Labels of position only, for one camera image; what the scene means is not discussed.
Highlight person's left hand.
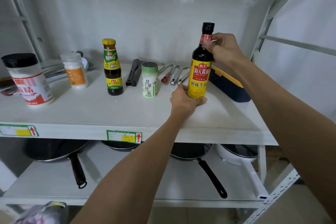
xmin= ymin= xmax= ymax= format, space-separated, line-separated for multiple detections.
xmin=170 ymin=84 xmax=207 ymax=120

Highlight person's right hand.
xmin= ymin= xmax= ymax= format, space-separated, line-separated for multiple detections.
xmin=203 ymin=33 xmax=247 ymax=71

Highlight dark soy sauce bottle yellow label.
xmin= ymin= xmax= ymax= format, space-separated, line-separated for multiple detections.
xmin=187 ymin=22 xmax=215 ymax=99

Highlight person's right forearm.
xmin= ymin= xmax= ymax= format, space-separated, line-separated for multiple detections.
xmin=231 ymin=57 xmax=336 ymax=222

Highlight person's left forearm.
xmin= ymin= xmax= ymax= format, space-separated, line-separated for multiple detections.
xmin=70 ymin=115 xmax=187 ymax=224

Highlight navy box yellow lid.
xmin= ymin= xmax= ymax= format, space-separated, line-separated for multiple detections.
xmin=209 ymin=64 xmax=251 ymax=103

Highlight white green salt shaker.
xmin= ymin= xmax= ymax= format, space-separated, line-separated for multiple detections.
xmin=142 ymin=62 xmax=159 ymax=98

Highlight black tongs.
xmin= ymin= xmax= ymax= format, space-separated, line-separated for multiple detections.
xmin=125 ymin=59 xmax=146 ymax=87

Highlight green shelf label red arrow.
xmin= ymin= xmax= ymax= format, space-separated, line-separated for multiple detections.
xmin=0 ymin=124 xmax=39 ymax=137
xmin=106 ymin=130 xmax=143 ymax=144

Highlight dark sauce bottle yellow cap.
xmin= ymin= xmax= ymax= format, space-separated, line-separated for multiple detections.
xmin=102 ymin=38 xmax=124 ymax=96

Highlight white round ladle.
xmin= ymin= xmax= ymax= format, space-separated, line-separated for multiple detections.
xmin=71 ymin=51 xmax=90 ymax=71

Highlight white metal shelf rack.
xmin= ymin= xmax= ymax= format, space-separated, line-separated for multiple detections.
xmin=0 ymin=0 xmax=336 ymax=224

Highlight white jar orange label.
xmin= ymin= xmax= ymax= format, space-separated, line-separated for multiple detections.
xmin=60 ymin=52 xmax=89 ymax=89

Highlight metal spatulas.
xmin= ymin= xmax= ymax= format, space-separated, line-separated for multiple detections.
xmin=39 ymin=59 xmax=68 ymax=83

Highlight white seasoning jar black lid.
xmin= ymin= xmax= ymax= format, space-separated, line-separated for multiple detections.
xmin=1 ymin=53 xmax=55 ymax=108

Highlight patterned plastic packet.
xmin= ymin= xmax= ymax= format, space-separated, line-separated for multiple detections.
xmin=12 ymin=201 xmax=69 ymax=224

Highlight red-handled peeler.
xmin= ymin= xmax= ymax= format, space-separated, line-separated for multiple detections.
xmin=161 ymin=64 xmax=174 ymax=83

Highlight white pan white handle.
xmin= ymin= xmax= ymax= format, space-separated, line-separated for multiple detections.
xmin=216 ymin=144 xmax=270 ymax=201

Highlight black pan brown handle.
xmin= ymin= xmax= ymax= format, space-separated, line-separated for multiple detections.
xmin=23 ymin=139 xmax=91 ymax=189

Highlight red black utensil handle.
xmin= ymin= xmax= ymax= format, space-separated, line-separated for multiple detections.
xmin=0 ymin=76 xmax=21 ymax=97

